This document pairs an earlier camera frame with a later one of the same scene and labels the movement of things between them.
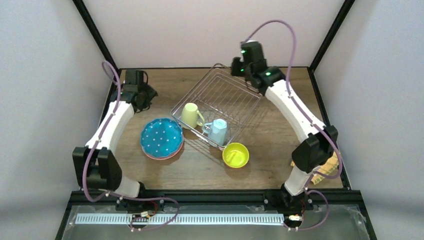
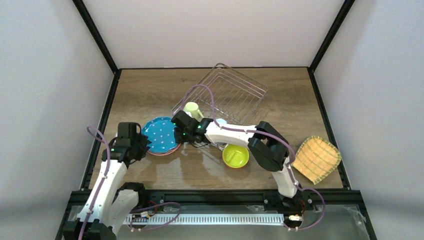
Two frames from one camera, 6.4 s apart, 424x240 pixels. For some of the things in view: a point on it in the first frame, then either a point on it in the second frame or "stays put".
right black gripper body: x=236 y=67 → x=179 y=120
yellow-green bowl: x=235 y=155 stays put
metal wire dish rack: x=217 y=106 stays put
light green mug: x=189 y=117 stays put
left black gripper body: x=148 y=96 → x=144 y=145
